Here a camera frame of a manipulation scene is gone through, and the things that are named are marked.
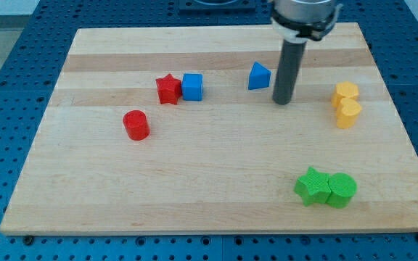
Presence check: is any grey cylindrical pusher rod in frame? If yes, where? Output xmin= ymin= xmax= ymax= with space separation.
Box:
xmin=272 ymin=40 xmax=306 ymax=105

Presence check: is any red star block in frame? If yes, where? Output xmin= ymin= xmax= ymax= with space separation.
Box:
xmin=155 ymin=73 xmax=182 ymax=104

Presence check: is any green star block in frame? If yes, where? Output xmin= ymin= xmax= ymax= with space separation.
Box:
xmin=294 ymin=166 xmax=331 ymax=207

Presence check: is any red cylinder block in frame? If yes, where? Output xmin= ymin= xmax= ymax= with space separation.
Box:
xmin=123 ymin=110 xmax=150 ymax=141

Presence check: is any yellow hexagon block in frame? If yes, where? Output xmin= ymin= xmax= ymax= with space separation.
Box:
xmin=331 ymin=81 xmax=359 ymax=108

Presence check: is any green cylinder block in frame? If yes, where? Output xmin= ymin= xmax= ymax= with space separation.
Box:
xmin=326 ymin=173 xmax=357 ymax=209

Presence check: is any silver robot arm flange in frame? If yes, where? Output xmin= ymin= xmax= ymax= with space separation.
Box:
xmin=271 ymin=0 xmax=343 ymax=44

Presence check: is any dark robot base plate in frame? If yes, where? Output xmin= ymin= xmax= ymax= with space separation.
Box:
xmin=176 ymin=0 xmax=256 ymax=12

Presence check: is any yellow heart block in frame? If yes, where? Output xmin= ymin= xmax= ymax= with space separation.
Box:
xmin=336 ymin=98 xmax=362 ymax=129

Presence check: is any blue triangle block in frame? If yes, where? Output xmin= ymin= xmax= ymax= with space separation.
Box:
xmin=247 ymin=62 xmax=271 ymax=90

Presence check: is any blue cube block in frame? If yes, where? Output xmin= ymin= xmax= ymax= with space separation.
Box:
xmin=181 ymin=73 xmax=203 ymax=102

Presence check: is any light wooden board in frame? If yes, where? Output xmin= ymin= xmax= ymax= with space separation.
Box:
xmin=0 ymin=22 xmax=418 ymax=236

